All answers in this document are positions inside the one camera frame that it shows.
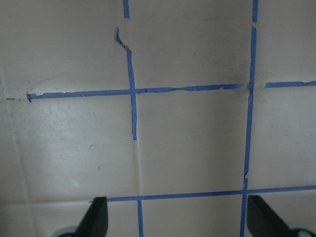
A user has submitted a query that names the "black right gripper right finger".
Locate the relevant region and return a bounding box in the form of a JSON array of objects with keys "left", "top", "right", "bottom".
[{"left": 246, "top": 195, "right": 296, "bottom": 237}]

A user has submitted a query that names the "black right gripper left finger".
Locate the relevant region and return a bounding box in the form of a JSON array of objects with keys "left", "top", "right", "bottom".
[{"left": 75, "top": 197, "right": 108, "bottom": 237}]

